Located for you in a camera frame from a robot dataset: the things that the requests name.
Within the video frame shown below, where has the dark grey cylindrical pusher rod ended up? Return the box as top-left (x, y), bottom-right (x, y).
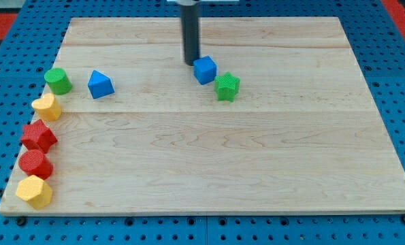
top-left (179, 1), bottom-right (200, 66)

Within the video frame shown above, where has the yellow heart block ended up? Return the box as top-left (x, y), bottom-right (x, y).
top-left (31, 93), bottom-right (62, 121)

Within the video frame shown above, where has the red star block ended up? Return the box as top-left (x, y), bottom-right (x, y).
top-left (20, 119), bottom-right (58, 154)

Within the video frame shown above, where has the green star block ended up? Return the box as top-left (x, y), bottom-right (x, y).
top-left (214, 71), bottom-right (240, 102)

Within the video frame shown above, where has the green cylinder block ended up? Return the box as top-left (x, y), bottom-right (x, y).
top-left (44, 67), bottom-right (72, 95)

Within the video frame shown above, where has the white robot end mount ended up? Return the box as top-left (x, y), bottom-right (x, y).
top-left (166, 0), bottom-right (239, 4)

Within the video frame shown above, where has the light wooden board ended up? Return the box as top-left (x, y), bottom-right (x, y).
top-left (0, 16), bottom-right (405, 217)

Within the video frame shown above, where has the red cylinder block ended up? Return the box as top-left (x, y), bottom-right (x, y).
top-left (18, 150), bottom-right (54, 180)

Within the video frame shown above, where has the blue cube block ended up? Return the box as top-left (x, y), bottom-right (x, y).
top-left (193, 56), bottom-right (217, 85)

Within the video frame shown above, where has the yellow hexagon block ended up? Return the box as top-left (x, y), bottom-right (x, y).
top-left (16, 175), bottom-right (53, 210)

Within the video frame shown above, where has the blue triangular prism block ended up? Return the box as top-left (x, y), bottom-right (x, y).
top-left (88, 70), bottom-right (114, 99)

